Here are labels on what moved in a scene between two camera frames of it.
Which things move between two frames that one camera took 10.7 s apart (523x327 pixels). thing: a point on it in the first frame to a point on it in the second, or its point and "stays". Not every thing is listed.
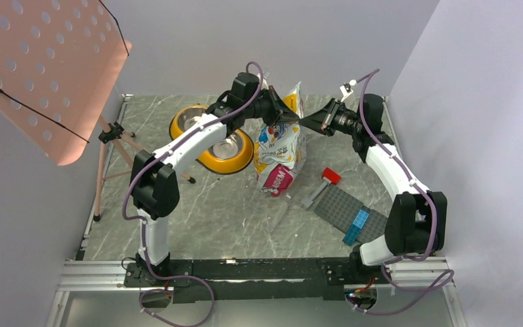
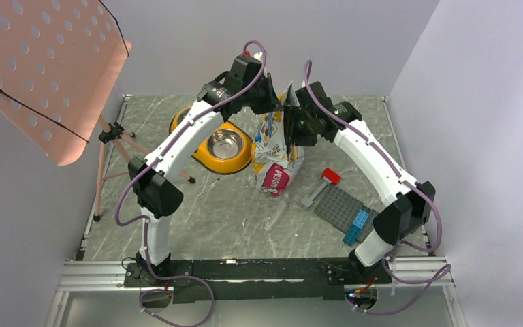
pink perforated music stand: (48, 68) stays
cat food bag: (280, 152) stays
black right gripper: (318, 120) to (292, 134)
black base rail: (255, 280) stays
